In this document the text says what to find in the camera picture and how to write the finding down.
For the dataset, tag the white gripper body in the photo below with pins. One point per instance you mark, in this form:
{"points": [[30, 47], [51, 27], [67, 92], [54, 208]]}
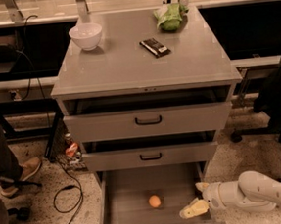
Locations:
{"points": [[212, 196]]}

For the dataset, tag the orange fruit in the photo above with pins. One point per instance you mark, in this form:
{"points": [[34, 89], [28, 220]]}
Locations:
{"points": [[154, 201]]}

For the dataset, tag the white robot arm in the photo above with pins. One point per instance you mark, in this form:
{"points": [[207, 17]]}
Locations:
{"points": [[252, 191]]}

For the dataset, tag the bottom grey drawer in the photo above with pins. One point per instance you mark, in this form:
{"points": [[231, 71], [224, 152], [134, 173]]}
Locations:
{"points": [[126, 193]]}

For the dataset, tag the grey drawer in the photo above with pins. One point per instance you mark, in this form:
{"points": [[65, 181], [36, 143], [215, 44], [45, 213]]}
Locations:
{"points": [[145, 115], [126, 193], [149, 151]]}

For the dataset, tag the grey metal drawer cabinet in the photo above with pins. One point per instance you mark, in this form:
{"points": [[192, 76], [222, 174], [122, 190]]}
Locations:
{"points": [[121, 66]]}

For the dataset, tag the middle grey drawer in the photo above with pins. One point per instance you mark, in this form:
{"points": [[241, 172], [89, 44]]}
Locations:
{"points": [[149, 151]]}

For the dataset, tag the top grey drawer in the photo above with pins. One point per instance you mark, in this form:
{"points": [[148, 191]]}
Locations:
{"points": [[145, 115]]}

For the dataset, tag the black snack bar wrapper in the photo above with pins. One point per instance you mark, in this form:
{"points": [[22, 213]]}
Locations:
{"points": [[155, 47]]}

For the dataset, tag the green chip bag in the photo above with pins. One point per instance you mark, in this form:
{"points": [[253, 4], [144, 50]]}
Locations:
{"points": [[169, 17]]}

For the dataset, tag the tan shoe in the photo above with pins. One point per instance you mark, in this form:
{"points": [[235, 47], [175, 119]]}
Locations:
{"points": [[29, 168]]}

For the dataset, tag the white ceramic bowl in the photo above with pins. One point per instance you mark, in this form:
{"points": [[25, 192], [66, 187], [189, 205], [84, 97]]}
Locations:
{"points": [[86, 35]]}

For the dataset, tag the dark bag on shelf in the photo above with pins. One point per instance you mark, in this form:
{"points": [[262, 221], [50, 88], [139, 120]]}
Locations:
{"points": [[8, 48]]}

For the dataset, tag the wire basket with bottles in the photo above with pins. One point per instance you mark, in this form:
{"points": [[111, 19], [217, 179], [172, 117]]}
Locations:
{"points": [[67, 151]]}

